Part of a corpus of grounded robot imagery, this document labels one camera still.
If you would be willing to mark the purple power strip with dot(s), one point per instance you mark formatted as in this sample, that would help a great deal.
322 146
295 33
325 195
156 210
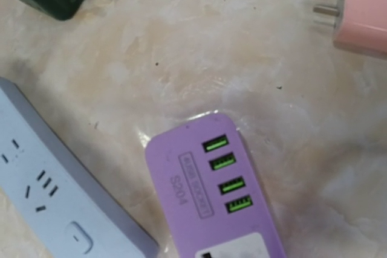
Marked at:
209 192

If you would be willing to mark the pink plug charger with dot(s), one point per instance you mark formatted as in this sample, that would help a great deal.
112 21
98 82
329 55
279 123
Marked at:
360 25

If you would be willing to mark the light blue power strip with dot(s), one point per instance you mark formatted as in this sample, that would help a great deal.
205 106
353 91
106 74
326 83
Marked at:
67 208

